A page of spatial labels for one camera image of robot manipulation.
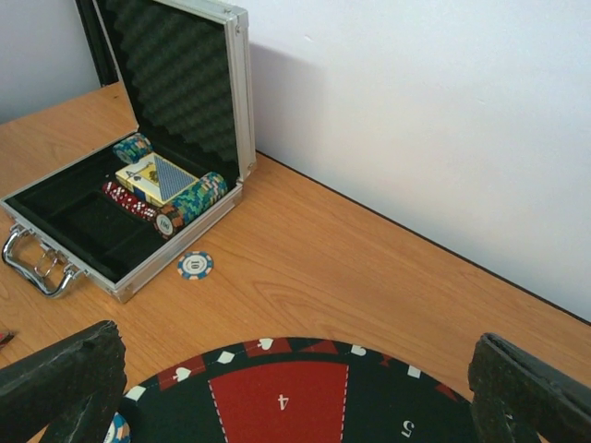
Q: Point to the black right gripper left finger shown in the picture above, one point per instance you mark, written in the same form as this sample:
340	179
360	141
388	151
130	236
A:
66	392

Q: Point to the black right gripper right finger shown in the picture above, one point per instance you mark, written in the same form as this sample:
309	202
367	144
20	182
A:
519	398

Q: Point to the poker chip stack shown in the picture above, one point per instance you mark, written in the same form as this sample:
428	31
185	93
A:
118	431

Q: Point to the red dice row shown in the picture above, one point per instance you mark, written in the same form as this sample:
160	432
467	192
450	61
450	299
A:
129	201

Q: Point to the round red black poker mat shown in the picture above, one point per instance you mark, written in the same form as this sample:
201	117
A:
295	390

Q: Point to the boxed playing card deck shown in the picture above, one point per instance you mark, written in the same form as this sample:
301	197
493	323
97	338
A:
155	179

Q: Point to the right poker chip row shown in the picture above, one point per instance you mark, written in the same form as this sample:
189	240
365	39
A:
187	206

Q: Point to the poker chip row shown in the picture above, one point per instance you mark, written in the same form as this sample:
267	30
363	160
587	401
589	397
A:
132	149
187	206

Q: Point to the left poker chip row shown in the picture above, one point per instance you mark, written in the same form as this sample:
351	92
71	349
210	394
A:
132	149

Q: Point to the aluminium poker chip case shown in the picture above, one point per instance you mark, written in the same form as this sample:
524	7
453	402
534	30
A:
120	214

